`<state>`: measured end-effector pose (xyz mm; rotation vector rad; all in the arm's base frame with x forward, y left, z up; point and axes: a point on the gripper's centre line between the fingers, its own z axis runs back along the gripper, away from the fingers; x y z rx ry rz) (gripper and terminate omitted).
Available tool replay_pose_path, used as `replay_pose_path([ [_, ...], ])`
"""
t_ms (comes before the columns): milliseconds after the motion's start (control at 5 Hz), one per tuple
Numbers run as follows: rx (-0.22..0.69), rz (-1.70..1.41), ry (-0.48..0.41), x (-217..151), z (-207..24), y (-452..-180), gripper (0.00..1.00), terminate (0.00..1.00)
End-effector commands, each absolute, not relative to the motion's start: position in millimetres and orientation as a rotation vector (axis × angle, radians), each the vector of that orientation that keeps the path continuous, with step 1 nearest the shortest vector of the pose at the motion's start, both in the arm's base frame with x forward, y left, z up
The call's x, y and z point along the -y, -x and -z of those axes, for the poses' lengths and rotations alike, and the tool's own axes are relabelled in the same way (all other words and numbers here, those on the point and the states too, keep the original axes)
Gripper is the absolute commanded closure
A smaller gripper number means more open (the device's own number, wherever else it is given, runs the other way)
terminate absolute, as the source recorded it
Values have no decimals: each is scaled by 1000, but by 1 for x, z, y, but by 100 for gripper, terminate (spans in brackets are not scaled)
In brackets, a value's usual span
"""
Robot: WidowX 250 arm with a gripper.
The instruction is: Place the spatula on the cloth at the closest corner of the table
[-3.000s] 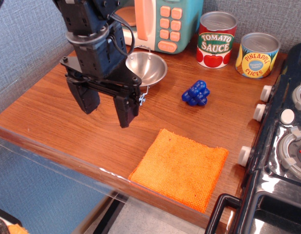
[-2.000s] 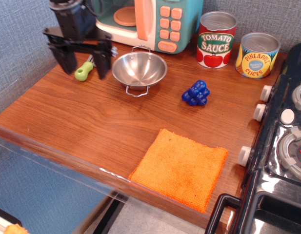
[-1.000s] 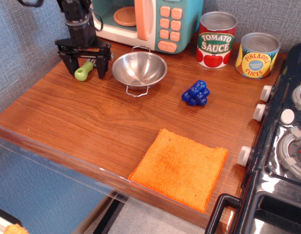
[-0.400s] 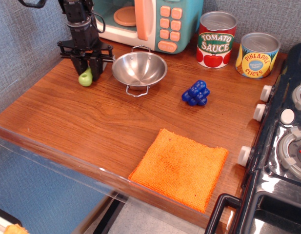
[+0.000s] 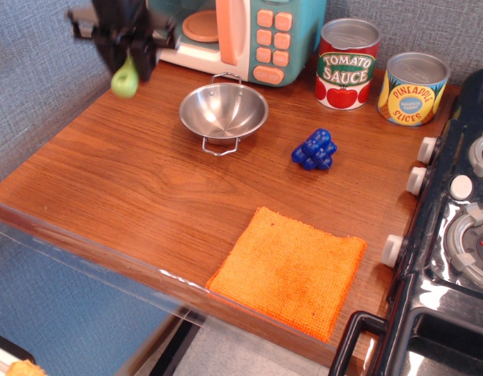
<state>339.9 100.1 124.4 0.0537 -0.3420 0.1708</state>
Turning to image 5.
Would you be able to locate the pineapple slices can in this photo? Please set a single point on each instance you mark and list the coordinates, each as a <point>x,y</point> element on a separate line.
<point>413,86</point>

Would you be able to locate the blue toy grapes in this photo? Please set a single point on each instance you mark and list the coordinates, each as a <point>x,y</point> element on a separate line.
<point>316,152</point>

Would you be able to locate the orange towel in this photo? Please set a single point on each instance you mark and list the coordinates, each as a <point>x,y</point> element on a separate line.
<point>290,272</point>

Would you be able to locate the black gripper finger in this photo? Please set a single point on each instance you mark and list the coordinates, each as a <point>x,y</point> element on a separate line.
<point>144,56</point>
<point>113,55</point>

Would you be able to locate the green handled grey spatula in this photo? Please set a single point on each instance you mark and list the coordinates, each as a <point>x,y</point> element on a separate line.
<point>125,81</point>

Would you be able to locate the tomato sauce can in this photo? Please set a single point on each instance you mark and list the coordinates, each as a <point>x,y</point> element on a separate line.
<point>346,61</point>

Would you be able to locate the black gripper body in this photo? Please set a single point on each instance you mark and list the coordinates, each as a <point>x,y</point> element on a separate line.
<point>123,23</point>

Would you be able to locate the small steel bowl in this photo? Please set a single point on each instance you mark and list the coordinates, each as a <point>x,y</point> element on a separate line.
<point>223,112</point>

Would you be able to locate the black toy stove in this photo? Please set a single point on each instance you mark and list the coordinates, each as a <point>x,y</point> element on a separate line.
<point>434,321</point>

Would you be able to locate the teal toy microwave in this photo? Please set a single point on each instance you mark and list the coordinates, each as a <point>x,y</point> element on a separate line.
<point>262,42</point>

